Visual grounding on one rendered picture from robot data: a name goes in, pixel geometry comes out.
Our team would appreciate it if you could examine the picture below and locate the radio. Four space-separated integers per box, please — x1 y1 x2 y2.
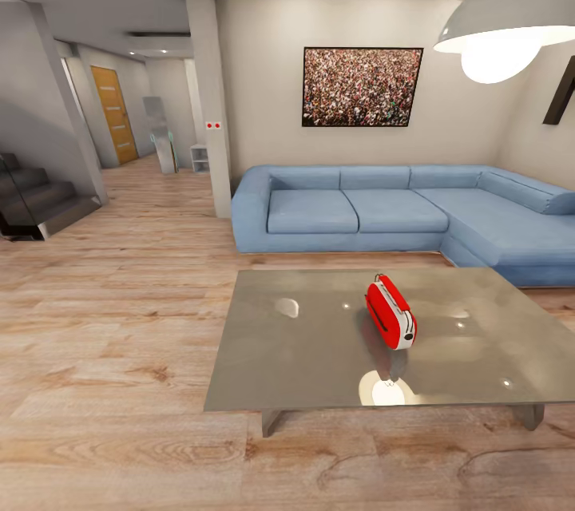
365 275 417 350

